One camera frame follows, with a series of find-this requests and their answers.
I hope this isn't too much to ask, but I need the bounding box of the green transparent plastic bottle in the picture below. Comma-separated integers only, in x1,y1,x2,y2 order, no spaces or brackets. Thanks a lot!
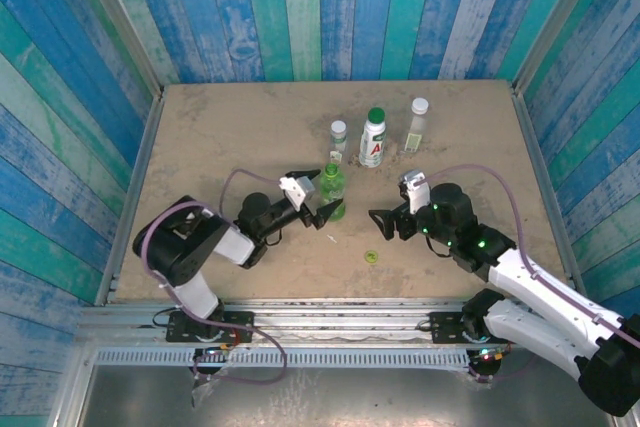
318,162,347,222

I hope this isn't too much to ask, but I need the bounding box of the tall clear plastic bottle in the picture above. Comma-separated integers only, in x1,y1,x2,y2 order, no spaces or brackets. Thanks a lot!
403,109,429,154

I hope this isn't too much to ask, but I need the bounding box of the small clear bottle white cap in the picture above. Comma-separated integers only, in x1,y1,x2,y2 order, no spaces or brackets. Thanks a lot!
328,119,349,167

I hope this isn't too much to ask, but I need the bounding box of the metal sheet panel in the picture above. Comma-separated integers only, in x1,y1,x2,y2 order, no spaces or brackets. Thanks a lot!
74,365,619,427

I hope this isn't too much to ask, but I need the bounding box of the aluminium table edge rail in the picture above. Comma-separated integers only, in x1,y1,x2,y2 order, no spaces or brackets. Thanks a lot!
94,89,166,306
509,81,591,306

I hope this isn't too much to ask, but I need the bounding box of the aluminium frame beam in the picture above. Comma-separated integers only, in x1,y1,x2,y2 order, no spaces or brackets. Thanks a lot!
77,298,610,348

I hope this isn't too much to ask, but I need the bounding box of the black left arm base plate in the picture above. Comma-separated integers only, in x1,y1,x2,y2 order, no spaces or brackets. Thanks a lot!
165,310,255,344

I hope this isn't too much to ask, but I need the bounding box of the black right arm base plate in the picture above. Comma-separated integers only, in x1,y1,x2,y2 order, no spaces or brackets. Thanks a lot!
430,311,507,345

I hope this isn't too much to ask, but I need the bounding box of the small circuit board with wires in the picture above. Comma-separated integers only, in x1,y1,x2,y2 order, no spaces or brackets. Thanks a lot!
467,344,512,364
192,343,239,358

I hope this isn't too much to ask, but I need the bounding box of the white slotted cable duct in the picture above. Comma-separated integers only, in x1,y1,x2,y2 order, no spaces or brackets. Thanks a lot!
93,348,472,369

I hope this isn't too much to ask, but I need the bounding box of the aluminium corner post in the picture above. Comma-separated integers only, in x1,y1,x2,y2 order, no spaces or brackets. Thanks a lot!
68,0,166,98
512,0,610,93

